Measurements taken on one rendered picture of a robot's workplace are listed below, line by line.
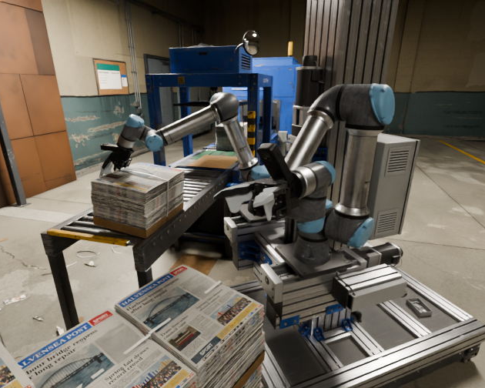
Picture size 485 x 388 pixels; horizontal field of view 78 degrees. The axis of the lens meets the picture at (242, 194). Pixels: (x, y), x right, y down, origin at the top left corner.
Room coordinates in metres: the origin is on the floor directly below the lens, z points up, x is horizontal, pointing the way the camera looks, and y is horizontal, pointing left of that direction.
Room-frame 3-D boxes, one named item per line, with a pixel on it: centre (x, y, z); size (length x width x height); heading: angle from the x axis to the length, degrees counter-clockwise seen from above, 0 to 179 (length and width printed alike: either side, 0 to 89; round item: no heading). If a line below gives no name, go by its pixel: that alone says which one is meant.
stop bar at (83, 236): (1.21, 0.71, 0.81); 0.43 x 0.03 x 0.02; 75
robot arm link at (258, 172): (1.52, -0.10, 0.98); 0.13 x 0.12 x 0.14; 18
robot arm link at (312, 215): (0.78, -0.18, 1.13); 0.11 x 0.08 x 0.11; 46
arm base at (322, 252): (1.05, -0.28, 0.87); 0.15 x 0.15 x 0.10
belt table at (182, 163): (2.83, 0.26, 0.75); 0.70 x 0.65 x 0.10; 165
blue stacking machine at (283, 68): (5.43, -0.50, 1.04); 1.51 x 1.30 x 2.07; 165
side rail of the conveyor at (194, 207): (1.78, 0.28, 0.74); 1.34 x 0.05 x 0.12; 165
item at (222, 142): (3.38, 0.11, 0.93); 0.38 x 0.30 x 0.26; 165
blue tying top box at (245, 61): (2.83, 0.26, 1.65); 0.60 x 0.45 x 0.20; 75
